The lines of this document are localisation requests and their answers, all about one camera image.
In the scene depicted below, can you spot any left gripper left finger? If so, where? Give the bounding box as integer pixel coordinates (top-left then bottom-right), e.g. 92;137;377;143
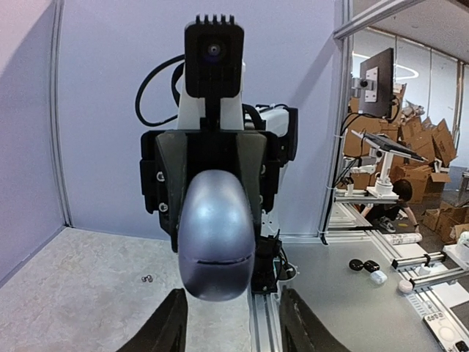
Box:
117;288;188;352

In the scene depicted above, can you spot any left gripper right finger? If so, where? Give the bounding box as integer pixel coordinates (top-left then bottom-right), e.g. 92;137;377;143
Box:
279;287;350;352

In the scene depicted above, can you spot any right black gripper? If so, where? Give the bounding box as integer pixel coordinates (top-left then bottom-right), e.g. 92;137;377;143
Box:
139;130;284;253

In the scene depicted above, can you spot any blue-grey charging case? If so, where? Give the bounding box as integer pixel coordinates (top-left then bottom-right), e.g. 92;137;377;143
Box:
178;169;255;301

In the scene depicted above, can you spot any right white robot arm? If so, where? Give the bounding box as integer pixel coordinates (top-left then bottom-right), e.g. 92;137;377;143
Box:
140;89;298;301

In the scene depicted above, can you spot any black case on table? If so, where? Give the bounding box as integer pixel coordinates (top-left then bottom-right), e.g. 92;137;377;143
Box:
349;259;380;273

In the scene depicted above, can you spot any white case on table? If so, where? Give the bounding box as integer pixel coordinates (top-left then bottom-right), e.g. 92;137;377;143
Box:
370;270;388;285

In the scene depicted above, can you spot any pink case on table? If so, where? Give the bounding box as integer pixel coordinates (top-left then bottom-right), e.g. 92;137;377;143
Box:
398;279;414;294

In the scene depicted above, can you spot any grey earbud right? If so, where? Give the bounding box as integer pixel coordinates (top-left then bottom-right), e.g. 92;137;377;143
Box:
141;275;153;282

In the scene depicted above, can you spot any person crouching in black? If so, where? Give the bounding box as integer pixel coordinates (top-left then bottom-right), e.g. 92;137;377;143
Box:
361;179;420;233

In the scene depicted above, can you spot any tablet on white stand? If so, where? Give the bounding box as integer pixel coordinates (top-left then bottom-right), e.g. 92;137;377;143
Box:
339;130;428;202

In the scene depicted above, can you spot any black monitor on stand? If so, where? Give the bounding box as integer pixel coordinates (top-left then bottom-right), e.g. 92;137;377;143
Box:
352;48;394;120

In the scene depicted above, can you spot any pile of cardboard boxes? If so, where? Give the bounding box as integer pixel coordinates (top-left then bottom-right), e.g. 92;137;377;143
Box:
342;82;469;245

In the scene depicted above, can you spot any aluminium front rail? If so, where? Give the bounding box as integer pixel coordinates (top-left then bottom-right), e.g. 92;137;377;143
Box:
248;293;283;352

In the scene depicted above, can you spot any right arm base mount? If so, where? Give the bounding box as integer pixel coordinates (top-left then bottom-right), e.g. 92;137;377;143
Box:
251;231;298;294

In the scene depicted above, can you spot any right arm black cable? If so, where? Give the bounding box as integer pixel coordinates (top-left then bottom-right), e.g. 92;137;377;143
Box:
134;54;186;128

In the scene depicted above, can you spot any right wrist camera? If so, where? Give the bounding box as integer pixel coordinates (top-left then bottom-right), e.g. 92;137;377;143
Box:
177;15;245;131

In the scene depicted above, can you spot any left aluminium frame post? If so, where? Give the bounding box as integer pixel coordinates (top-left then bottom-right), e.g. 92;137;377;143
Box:
48;1;73;227

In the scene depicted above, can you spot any aluminium frame post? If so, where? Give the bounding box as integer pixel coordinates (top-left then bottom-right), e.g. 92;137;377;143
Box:
48;1;73;227
317;0;355;246

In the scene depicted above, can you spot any right aluminium frame post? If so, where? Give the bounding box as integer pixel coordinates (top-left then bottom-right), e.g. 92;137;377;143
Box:
317;0;355;246

